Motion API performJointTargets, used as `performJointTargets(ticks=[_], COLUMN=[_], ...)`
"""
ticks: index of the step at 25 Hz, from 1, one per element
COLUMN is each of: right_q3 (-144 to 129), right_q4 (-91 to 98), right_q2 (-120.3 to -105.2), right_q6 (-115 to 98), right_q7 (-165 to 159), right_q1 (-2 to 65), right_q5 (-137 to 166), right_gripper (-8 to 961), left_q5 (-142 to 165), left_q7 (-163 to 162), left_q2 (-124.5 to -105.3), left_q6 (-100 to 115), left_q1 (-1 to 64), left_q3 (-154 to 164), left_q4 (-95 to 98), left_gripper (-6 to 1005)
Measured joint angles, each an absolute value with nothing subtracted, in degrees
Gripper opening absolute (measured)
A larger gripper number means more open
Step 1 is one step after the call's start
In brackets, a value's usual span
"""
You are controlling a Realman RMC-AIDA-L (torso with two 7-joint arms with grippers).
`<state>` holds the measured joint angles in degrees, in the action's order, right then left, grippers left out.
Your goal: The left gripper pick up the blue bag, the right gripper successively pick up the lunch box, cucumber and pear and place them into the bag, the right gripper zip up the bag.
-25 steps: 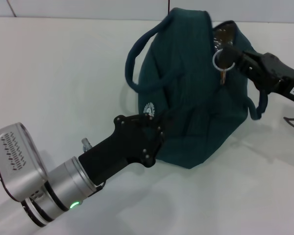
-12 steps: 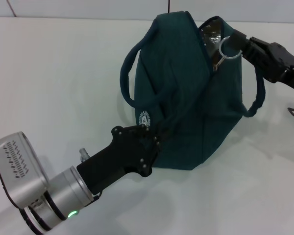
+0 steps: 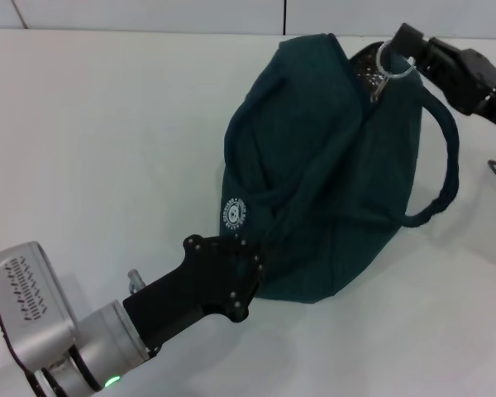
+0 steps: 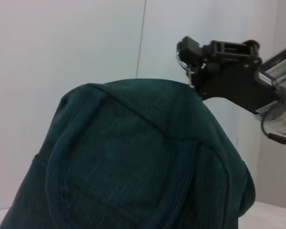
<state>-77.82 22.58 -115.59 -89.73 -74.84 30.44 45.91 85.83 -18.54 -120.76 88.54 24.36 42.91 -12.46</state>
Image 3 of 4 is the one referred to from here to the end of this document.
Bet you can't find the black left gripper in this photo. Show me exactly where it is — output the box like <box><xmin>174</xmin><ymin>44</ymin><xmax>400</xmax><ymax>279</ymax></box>
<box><xmin>122</xmin><ymin>233</ymin><xmax>269</xmax><ymax>347</ymax></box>

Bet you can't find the teal fabric lunch bag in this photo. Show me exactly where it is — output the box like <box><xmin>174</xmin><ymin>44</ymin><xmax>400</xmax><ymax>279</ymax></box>
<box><xmin>222</xmin><ymin>32</ymin><xmax>460</xmax><ymax>306</ymax></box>

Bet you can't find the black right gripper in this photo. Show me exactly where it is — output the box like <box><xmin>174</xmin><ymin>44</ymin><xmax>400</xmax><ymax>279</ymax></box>
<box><xmin>389</xmin><ymin>22</ymin><xmax>496</xmax><ymax>134</ymax></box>

